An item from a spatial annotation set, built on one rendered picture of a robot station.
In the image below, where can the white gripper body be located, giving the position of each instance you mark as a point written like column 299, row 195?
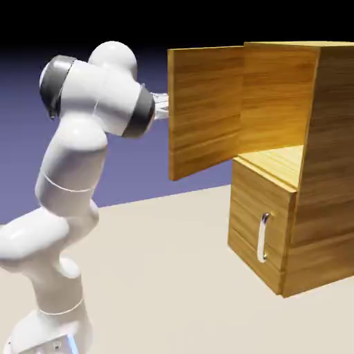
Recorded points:
column 161, row 106

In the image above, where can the light wood cabinet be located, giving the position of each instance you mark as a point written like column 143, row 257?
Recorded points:
column 326, row 166

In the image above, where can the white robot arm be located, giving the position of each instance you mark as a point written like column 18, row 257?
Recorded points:
column 83, row 155

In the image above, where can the small wooden cabinet door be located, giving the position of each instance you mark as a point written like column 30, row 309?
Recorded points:
column 254, row 218

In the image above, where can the large wooden cabinet door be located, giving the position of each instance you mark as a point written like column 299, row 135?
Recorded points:
column 204, row 110

